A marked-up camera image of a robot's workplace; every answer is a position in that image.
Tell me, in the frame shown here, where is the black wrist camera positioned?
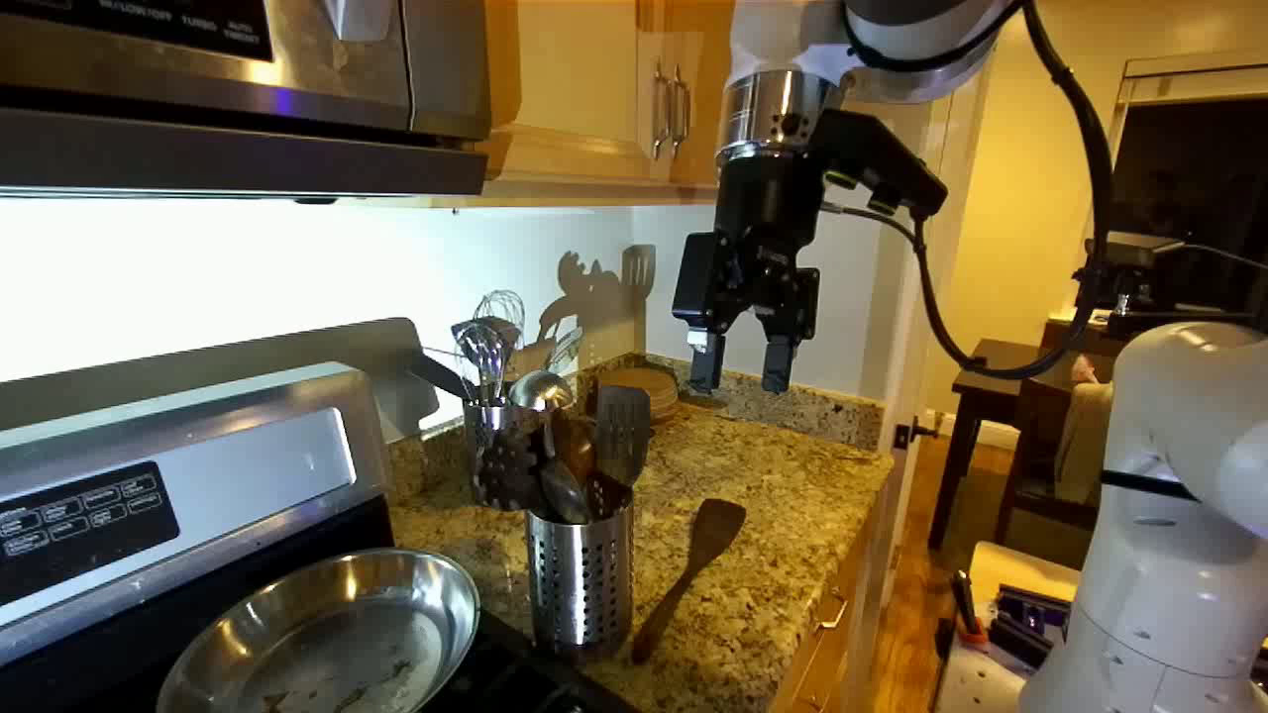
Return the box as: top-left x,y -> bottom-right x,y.
806,111 -> 945,223

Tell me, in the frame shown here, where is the dark wooden spoon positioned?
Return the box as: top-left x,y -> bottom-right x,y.
630,501 -> 744,667

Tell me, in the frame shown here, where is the black slotted spatula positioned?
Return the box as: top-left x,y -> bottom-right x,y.
593,383 -> 651,485

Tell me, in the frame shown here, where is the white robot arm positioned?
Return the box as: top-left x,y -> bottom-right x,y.
674,0 -> 1268,713

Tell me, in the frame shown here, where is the wire whisk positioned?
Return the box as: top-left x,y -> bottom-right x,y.
476,289 -> 528,396

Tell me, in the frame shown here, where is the stainless steel microwave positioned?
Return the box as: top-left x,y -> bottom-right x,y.
0,0 -> 492,198

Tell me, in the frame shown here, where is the steel ladle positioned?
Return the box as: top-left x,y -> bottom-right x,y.
512,371 -> 583,524

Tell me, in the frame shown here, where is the dark window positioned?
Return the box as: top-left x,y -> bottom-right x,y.
1108,99 -> 1268,312

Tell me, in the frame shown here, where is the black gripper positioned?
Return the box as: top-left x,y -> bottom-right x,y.
674,153 -> 824,392

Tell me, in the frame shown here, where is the wooden upper cabinet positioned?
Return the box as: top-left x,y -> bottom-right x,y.
479,0 -> 731,205

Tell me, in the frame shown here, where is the dark wooden side table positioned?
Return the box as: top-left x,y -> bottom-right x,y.
928,329 -> 1120,550

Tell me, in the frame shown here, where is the steel frying pan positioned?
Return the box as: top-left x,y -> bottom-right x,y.
154,547 -> 479,713

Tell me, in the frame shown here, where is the perforated steel utensil holder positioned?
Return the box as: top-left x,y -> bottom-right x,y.
528,480 -> 632,663

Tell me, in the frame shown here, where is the stainless steel stove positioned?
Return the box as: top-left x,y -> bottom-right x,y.
0,318 -> 632,713

